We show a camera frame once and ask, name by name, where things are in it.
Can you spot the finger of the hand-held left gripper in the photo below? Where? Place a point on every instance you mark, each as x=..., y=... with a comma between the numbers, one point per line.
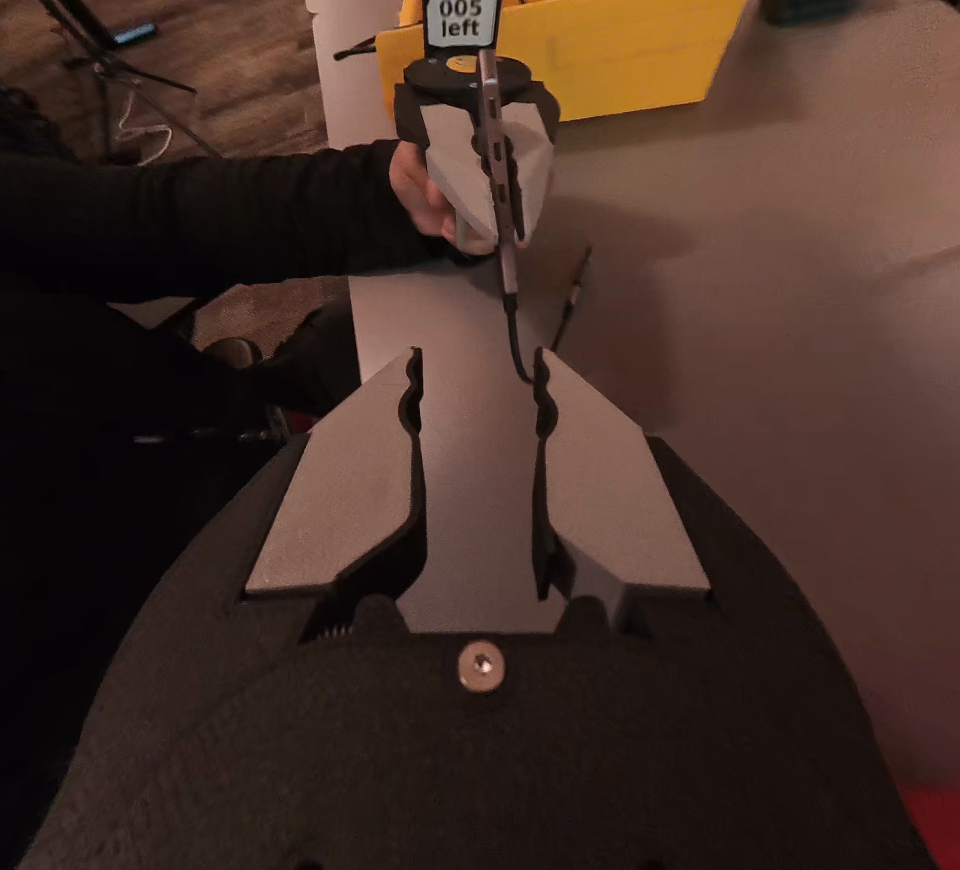
x=533, y=165
x=458, y=172

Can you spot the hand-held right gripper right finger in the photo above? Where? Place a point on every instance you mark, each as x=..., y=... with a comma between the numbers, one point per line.
x=623, y=510

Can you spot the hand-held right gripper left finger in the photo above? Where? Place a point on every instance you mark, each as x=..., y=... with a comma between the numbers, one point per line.
x=338, y=510

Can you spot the grey usb hub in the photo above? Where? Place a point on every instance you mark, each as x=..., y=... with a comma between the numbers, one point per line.
x=498, y=165

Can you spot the yellow plastic bin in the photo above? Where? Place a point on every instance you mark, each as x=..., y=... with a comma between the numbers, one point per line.
x=645, y=15

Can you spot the red plastic bin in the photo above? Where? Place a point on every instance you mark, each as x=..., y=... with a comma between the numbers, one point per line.
x=938, y=833

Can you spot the person's left hand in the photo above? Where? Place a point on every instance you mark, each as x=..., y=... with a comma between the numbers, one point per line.
x=417, y=195

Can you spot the black tripod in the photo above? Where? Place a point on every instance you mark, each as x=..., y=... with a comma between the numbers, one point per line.
x=75, y=15

